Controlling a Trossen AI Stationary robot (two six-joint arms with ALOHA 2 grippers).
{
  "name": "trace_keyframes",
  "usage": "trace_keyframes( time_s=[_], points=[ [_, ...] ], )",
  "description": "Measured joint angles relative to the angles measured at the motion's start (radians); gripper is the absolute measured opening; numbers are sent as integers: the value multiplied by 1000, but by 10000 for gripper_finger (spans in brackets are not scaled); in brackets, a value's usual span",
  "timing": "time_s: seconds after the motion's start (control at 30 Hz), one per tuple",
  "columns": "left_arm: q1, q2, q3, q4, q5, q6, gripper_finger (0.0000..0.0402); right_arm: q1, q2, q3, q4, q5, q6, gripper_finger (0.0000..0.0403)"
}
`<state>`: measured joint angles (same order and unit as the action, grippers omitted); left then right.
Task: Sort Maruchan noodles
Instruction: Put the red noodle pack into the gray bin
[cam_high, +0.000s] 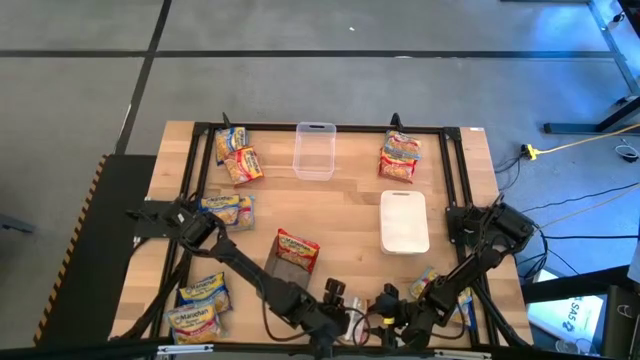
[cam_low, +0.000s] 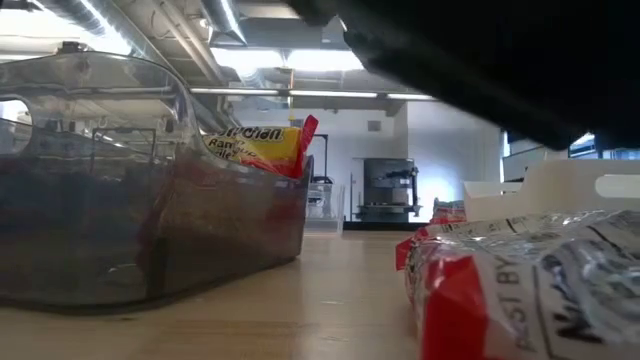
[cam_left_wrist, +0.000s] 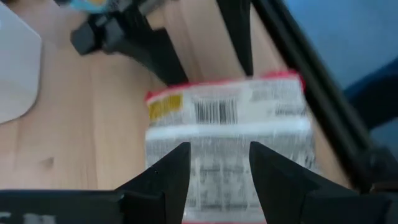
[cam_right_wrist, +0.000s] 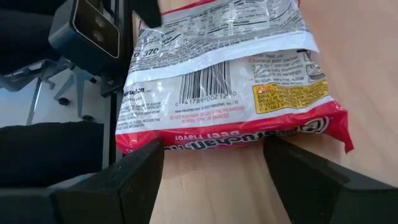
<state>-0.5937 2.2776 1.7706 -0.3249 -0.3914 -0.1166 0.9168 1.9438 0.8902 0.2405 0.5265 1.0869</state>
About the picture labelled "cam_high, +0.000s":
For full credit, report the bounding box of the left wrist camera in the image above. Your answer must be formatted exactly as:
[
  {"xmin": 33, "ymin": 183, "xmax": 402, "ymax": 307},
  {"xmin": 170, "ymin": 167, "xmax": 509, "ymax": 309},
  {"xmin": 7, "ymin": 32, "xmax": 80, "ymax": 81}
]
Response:
[{"xmin": 323, "ymin": 278, "xmax": 347, "ymax": 302}]

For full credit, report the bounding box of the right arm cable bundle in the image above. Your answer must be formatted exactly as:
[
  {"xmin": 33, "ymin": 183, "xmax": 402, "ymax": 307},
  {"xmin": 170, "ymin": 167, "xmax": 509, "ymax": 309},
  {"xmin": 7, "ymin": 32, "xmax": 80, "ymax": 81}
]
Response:
[{"xmin": 457, "ymin": 249, "xmax": 531, "ymax": 349}]

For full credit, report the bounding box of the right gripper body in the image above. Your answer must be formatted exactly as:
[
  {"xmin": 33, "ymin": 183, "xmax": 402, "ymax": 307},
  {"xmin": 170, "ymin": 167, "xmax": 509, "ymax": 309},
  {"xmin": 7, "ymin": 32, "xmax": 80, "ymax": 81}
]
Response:
[{"xmin": 371, "ymin": 293, "xmax": 440, "ymax": 351}]

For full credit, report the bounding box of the white coiled cable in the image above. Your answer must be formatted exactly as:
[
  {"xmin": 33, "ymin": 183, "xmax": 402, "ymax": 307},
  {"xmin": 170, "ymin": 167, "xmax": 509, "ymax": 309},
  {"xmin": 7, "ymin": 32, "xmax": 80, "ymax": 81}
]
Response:
[{"xmin": 614, "ymin": 143, "xmax": 640, "ymax": 164}]

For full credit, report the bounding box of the white plastic bin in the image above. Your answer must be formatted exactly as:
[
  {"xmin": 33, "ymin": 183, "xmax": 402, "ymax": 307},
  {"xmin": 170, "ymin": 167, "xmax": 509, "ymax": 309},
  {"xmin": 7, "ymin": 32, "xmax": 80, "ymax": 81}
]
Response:
[{"xmin": 378, "ymin": 189, "xmax": 432, "ymax": 257}]

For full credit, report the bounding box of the clear plastic bin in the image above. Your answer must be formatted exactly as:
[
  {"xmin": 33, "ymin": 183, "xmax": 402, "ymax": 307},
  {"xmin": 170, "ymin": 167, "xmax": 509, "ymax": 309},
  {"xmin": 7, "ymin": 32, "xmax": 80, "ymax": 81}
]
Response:
[{"xmin": 292, "ymin": 121, "xmax": 338, "ymax": 183}]

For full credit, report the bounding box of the black aluminium table frame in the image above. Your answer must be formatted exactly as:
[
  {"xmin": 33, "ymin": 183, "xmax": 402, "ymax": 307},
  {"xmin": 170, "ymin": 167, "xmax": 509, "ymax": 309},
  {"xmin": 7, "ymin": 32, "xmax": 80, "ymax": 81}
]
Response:
[{"xmin": 149, "ymin": 121, "xmax": 506, "ymax": 351}]

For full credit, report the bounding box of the grey chair base leg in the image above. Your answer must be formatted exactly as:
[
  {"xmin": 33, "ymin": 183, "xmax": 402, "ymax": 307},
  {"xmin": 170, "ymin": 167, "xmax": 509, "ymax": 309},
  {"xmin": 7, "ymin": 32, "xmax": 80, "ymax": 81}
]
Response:
[{"xmin": 0, "ymin": 213, "xmax": 37, "ymax": 235}]

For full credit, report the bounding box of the black floor cable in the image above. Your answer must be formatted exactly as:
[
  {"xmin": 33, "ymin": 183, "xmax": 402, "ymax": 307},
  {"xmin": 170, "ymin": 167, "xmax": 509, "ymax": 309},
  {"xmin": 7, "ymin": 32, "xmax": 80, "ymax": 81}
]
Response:
[{"xmin": 543, "ymin": 233, "xmax": 640, "ymax": 241}]

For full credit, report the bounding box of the silver frame bracket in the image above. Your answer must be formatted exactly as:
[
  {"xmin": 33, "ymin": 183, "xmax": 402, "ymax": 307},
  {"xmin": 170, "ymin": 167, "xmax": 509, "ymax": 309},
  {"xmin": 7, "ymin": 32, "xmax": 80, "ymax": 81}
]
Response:
[
  {"xmin": 433, "ymin": 348, "xmax": 494, "ymax": 360},
  {"xmin": 156, "ymin": 343, "xmax": 215, "ymax": 357}
]

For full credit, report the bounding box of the white printed box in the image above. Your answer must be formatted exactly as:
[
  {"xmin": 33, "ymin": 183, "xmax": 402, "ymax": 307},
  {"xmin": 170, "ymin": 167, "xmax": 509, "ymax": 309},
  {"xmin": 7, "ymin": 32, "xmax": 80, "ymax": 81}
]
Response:
[{"xmin": 527, "ymin": 294, "xmax": 606, "ymax": 346}]

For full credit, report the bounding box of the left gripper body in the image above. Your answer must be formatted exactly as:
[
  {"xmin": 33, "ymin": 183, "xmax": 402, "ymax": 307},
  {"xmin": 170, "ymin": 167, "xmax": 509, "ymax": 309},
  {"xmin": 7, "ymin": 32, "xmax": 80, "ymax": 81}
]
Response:
[{"xmin": 293, "ymin": 298, "xmax": 354, "ymax": 359}]

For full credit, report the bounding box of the black and silver desk frame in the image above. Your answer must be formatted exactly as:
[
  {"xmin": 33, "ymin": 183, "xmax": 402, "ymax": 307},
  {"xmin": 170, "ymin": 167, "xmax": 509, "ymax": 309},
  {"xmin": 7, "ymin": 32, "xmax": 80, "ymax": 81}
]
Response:
[{"xmin": 543, "ymin": 0, "xmax": 640, "ymax": 135}]

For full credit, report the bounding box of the grey plastic bin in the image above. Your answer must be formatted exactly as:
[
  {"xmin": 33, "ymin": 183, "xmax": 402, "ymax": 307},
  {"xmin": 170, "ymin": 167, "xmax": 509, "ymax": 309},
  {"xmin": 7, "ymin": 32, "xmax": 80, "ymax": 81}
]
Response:
[{"xmin": 263, "ymin": 228, "xmax": 322, "ymax": 291}]

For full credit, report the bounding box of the black hazard-edged floor mat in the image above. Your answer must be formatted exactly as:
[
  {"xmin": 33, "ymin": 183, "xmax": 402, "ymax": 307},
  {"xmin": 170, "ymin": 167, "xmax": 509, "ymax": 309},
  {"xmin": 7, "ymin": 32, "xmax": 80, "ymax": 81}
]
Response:
[{"xmin": 33, "ymin": 153, "xmax": 159, "ymax": 349}]

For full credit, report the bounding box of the yellow extension cord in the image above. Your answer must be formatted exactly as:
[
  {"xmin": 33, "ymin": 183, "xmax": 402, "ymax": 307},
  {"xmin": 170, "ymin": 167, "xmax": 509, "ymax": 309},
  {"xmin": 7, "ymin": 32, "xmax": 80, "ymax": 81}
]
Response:
[{"xmin": 520, "ymin": 122, "xmax": 640, "ymax": 162}]

